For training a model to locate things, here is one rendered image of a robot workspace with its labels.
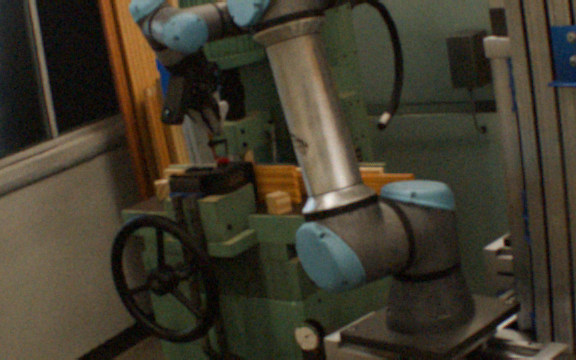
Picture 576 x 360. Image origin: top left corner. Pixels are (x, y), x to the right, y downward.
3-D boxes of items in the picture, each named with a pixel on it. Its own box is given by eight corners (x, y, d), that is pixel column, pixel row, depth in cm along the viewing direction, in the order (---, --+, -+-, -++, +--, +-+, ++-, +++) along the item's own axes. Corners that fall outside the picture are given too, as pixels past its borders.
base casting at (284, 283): (146, 287, 239) (138, 251, 237) (278, 215, 285) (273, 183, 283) (304, 302, 214) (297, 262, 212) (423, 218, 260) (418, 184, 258)
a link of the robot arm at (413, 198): (476, 256, 161) (468, 176, 158) (413, 282, 155) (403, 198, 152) (430, 244, 171) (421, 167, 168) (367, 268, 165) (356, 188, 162)
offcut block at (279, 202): (281, 208, 217) (278, 190, 216) (292, 210, 214) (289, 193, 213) (268, 212, 215) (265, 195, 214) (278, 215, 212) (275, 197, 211)
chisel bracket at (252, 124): (216, 162, 231) (210, 125, 229) (252, 146, 243) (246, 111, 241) (243, 162, 227) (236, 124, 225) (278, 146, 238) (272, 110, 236)
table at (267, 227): (98, 247, 231) (93, 223, 229) (178, 209, 255) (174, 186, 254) (321, 262, 197) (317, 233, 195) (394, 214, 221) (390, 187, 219)
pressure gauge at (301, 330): (296, 356, 211) (290, 322, 209) (306, 349, 214) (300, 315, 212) (322, 359, 207) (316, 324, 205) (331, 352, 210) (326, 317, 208)
